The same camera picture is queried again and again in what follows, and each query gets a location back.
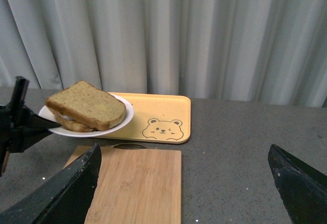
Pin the yellow bear tray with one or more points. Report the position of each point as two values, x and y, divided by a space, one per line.
157 118

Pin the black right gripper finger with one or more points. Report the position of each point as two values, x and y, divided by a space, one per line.
302 188

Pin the wooden cutting board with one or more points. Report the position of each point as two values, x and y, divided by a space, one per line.
137 186

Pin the fried egg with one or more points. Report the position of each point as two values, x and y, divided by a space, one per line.
65 117

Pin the bread slice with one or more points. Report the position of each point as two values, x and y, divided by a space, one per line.
88 105
71 124

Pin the grey curtain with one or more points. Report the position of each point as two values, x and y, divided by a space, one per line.
271 51

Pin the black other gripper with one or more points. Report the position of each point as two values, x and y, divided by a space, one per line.
67 196

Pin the white plate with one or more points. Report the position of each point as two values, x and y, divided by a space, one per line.
128 117

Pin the metal board handle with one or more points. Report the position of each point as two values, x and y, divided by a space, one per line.
129 146

